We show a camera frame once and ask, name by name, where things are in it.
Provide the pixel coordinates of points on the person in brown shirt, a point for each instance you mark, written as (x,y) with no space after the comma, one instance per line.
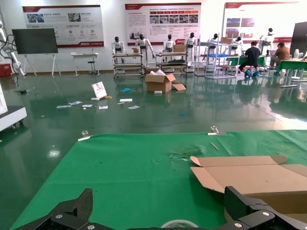
(283,52)

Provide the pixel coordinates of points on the silver binder clip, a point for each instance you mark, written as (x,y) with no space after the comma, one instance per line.
(216,133)
(84,137)

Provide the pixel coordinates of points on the grey metal shelf rack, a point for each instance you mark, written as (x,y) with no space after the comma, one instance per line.
(216,56)

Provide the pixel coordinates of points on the clear tape roll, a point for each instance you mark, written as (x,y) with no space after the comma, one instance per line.
(180,222)

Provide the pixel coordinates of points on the white paper sheet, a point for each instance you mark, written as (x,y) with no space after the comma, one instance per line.
(133,107)
(126,100)
(87,105)
(103,107)
(75,103)

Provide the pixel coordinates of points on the empty open cardboard box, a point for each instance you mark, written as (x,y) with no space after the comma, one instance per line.
(251,177)

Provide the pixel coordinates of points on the white wall poster red trim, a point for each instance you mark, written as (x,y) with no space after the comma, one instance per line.
(163,26)
(62,21)
(259,14)

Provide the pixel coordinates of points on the large open cardboard carton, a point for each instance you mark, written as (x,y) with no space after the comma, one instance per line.
(158,83)

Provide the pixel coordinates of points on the white paper bag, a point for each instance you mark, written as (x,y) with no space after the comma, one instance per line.
(98,90)

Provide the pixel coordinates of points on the thin wooden stick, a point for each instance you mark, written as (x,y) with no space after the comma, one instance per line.
(214,146)

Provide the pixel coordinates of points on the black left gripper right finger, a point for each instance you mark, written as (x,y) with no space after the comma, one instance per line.
(239,206)

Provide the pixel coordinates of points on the metal work cart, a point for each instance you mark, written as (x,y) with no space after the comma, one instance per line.
(171,63)
(128,64)

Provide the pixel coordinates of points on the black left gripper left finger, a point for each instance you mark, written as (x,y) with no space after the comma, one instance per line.
(84,206)

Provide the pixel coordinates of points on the clear tape scraps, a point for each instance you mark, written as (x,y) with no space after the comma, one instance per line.
(187,152)

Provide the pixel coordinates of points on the green table cloth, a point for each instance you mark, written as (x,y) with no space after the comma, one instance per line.
(132,172)

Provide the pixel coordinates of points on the red box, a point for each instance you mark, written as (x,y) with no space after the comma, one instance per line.
(4,70)

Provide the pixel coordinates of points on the flat cardboard piece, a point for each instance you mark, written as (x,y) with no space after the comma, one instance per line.
(179,86)

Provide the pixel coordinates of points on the blue shoe cover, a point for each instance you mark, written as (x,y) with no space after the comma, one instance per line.
(126,90)

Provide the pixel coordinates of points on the black round stool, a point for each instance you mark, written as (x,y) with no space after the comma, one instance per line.
(91,62)

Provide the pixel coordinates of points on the small white desk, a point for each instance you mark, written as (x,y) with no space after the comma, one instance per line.
(84,55)

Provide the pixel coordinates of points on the person in black shirt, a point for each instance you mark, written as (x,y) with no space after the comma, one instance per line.
(253,56)

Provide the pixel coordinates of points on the black display panel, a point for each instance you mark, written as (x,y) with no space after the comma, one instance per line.
(299,38)

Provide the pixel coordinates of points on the green covered table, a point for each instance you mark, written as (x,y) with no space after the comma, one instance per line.
(293,64)

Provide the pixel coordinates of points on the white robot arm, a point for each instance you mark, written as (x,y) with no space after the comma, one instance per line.
(14,58)

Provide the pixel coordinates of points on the black screen on stand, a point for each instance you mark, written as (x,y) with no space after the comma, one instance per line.
(34,40)

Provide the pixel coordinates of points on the white humanoid robot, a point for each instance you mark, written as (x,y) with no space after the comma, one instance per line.
(266,38)
(191,42)
(142,43)
(237,41)
(215,37)
(117,45)
(169,44)

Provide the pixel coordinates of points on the white machine base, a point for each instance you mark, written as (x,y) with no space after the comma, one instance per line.
(12,116)

